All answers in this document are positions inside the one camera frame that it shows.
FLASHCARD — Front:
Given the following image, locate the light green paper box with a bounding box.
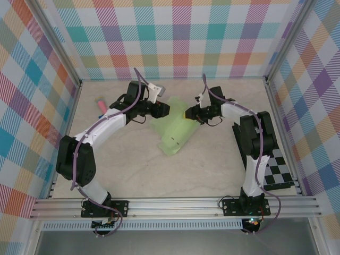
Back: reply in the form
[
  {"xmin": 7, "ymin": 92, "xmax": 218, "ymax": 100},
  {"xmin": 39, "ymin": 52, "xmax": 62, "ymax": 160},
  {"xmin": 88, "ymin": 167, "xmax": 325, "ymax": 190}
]
[{"xmin": 150, "ymin": 96, "xmax": 199, "ymax": 157}]

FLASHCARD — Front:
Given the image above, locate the pink cylinder toy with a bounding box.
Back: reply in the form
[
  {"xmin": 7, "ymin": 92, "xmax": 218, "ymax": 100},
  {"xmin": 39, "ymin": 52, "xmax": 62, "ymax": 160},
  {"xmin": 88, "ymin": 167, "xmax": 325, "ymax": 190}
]
[{"xmin": 94, "ymin": 96, "xmax": 109, "ymax": 114}]

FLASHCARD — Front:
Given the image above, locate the black white checkerboard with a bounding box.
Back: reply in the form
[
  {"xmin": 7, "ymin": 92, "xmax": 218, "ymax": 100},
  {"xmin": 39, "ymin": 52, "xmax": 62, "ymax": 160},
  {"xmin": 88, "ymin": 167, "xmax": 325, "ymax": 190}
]
[{"xmin": 232, "ymin": 121, "xmax": 295, "ymax": 191}]

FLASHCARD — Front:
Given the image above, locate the grey metal panel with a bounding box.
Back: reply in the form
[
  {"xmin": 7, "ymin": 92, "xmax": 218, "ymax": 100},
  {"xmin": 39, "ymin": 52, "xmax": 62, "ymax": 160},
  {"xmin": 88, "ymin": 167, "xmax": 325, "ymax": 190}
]
[{"xmin": 34, "ymin": 229, "xmax": 319, "ymax": 255}]

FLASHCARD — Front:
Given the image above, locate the aluminium side rail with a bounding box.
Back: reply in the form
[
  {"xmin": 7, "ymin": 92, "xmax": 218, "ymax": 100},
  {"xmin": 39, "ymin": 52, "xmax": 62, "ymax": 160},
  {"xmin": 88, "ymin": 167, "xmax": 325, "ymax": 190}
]
[
  {"xmin": 47, "ymin": 81, "xmax": 83, "ymax": 199},
  {"xmin": 264, "ymin": 76, "xmax": 305, "ymax": 197}
]

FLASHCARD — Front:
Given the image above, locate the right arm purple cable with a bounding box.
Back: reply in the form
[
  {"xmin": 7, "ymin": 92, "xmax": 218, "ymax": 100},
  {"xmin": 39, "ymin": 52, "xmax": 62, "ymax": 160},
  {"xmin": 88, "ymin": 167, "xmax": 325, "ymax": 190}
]
[{"xmin": 202, "ymin": 73, "xmax": 282, "ymax": 236}]

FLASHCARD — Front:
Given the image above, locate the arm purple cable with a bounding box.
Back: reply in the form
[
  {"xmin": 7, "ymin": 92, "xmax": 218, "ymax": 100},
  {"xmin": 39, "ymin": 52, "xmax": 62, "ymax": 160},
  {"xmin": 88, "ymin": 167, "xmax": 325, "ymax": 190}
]
[
  {"xmin": 69, "ymin": 67, "xmax": 148, "ymax": 238},
  {"xmin": 202, "ymin": 73, "xmax": 282, "ymax": 236}
]

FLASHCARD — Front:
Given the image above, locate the wide aluminium base rail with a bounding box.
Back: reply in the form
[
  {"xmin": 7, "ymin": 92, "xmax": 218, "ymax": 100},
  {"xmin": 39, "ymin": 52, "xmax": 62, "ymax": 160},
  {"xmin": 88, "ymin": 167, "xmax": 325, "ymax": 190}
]
[{"xmin": 29, "ymin": 197, "xmax": 324, "ymax": 220}]

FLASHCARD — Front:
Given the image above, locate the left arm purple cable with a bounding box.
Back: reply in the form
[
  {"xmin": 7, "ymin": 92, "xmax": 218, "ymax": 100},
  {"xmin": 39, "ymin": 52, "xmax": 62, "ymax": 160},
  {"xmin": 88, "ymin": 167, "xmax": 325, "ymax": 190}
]
[{"xmin": 69, "ymin": 67, "xmax": 148, "ymax": 238}]

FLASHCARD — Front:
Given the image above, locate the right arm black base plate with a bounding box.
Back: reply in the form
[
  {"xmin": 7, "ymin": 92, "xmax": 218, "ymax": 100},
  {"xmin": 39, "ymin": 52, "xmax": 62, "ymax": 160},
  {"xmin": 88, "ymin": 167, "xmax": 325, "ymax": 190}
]
[{"xmin": 222, "ymin": 199, "xmax": 271, "ymax": 216}]

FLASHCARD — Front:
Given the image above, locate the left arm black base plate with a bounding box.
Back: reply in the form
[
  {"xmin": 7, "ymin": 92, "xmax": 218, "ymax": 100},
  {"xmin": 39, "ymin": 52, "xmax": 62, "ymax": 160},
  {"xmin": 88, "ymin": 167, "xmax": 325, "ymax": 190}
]
[{"xmin": 81, "ymin": 199, "xmax": 130, "ymax": 218}]

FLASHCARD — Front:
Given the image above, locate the aluminium frame post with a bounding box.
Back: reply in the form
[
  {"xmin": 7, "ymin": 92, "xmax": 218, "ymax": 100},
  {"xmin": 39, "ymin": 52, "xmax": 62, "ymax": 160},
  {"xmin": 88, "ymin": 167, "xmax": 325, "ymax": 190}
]
[
  {"xmin": 31, "ymin": 0, "xmax": 83, "ymax": 88},
  {"xmin": 264, "ymin": 0, "xmax": 319, "ymax": 84}
]

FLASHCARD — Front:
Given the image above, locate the slotted grey cable duct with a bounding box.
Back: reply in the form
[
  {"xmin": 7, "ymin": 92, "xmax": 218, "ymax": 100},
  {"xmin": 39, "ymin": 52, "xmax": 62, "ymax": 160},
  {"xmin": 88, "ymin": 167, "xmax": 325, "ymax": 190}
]
[{"xmin": 42, "ymin": 219, "xmax": 244, "ymax": 231}]

